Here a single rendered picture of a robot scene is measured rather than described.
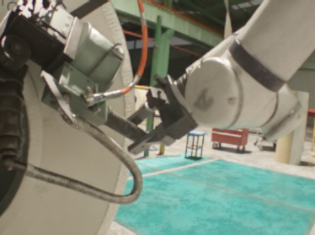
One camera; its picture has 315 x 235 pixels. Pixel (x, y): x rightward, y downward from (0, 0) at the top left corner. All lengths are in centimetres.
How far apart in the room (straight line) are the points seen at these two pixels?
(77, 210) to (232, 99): 58
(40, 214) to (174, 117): 43
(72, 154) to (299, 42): 59
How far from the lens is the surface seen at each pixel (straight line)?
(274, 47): 30
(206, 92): 32
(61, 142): 68
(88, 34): 52
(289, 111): 44
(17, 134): 43
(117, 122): 54
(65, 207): 75
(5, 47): 46
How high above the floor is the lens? 89
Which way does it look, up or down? 4 degrees down
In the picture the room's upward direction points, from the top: 5 degrees clockwise
